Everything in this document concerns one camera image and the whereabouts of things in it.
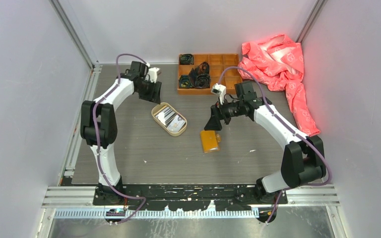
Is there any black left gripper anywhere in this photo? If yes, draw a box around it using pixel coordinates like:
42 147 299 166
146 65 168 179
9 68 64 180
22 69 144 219
136 78 161 104

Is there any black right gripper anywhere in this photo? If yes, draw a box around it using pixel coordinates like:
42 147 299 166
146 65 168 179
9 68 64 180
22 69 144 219
204 96 244 131

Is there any orange wooden compartment tray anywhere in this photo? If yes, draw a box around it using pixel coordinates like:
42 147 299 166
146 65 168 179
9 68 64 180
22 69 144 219
177 54 243 96

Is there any beige oval card tray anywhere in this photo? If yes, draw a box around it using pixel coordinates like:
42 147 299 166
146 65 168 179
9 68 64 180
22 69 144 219
151 102 188 137

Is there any orange leather card holder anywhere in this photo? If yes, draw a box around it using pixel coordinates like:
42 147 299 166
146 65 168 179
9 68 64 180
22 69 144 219
200 130 221 153

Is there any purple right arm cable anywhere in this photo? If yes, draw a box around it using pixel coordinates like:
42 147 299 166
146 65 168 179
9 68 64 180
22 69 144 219
217 66 332 225

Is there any dark rolled fabric top left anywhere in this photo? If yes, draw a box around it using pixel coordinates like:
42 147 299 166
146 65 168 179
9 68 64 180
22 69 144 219
179 54 194 65

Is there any dark rolled fabric bottom left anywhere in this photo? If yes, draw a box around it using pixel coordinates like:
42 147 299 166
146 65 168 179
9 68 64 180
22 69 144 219
178 75 193 89

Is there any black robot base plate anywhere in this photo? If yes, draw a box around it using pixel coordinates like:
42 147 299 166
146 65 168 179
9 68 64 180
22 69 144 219
92 184 287 211

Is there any pink crumpled cloth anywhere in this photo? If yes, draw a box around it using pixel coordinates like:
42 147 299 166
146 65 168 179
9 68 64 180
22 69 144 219
238 34 320 136

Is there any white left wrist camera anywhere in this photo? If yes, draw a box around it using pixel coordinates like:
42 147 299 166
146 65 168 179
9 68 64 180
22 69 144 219
147 67 161 83

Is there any stack of credit cards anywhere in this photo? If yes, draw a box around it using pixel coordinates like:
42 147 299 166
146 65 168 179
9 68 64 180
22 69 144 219
154 106 186 133

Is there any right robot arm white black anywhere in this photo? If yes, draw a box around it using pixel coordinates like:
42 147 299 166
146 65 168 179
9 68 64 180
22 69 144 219
204 81 327 204

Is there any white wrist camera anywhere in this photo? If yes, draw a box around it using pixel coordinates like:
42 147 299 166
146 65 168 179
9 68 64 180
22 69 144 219
147 67 161 83
211 83 226 105

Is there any dark rolled fabric bottom centre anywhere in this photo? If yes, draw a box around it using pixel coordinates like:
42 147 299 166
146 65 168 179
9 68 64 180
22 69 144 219
194 73 211 89

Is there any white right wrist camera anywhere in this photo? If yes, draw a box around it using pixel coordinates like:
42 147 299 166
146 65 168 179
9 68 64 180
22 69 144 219
211 83 226 105

